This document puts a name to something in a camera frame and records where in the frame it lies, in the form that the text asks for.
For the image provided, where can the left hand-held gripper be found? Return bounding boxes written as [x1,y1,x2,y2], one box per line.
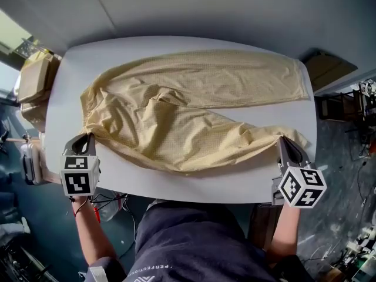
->
[59,132,102,197]

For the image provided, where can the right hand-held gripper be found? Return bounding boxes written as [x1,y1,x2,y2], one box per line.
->
[271,136,328,209]

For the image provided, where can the yellow cloth trousers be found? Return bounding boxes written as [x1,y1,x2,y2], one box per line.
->
[79,49,312,178]

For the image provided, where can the person's left forearm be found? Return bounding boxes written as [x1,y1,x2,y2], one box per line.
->
[71,194,120,268]

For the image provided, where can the person's right forearm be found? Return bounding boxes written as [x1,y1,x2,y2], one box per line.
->
[268,206,302,261]

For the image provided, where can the flat brown cardboard sheet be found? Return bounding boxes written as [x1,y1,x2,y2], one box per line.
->
[38,145,62,184]

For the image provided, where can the silver hard-shell suitcase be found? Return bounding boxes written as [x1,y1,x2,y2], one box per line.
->
[19,144,45,186]

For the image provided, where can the large taped cardboard box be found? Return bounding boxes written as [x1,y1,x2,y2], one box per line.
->
[20,101,49,129]

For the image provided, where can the wooden pole black grip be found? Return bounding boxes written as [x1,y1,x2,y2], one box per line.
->
[0,130,41,143]

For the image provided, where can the cluttered equipment workbench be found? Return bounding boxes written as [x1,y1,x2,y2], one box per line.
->
[315,79,376,158]

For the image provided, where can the small brown cardboard box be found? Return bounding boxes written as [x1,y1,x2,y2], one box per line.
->
[17,53,58,103]

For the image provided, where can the open brown cardboard box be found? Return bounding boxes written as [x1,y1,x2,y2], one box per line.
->
[302,48,358,91]

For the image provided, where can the white electronics pile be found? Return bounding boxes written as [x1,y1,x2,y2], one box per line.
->
[328,224,376,282]

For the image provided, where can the person's dark navy shirt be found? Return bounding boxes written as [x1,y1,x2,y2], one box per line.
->
[85,200,312,282]

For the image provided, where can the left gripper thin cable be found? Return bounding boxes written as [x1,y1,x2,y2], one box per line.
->
[69,194,139,246]

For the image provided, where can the white arm strap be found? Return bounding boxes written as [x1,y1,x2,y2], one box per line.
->
[89,265,108,282]

